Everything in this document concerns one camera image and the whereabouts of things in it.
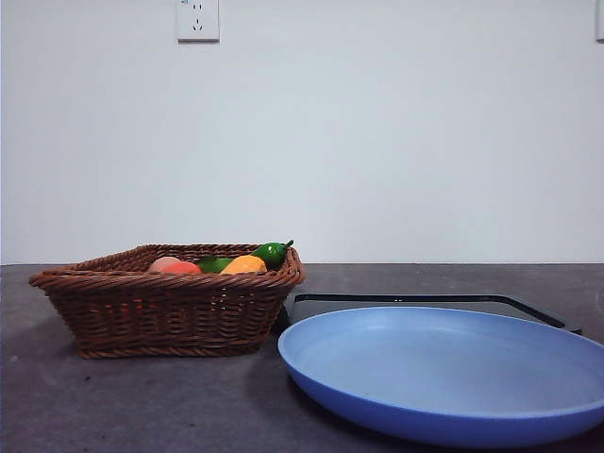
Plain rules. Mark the blue round plate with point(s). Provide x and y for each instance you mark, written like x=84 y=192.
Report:
x=434 y=368

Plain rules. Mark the green chili pepper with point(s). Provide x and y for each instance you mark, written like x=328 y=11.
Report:
x=271 y=252

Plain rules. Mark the green leafy vegetable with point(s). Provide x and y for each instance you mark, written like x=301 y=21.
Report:
x=212 y=264

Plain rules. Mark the pale pink peach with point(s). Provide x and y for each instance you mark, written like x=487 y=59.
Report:
x=162 y=263

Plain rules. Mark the white wall socket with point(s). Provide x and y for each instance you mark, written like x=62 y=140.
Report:
x=198 y=21

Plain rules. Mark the white wall switch plate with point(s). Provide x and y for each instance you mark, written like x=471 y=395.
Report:
x=600 y=19

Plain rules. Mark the brown wicker basket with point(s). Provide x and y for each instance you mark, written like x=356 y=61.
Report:
x=160 y=316

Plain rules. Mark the orange red tomato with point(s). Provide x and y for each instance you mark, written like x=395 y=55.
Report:
x=181 y=268

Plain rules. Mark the black flat tray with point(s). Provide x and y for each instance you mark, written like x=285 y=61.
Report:
x=424 y=298

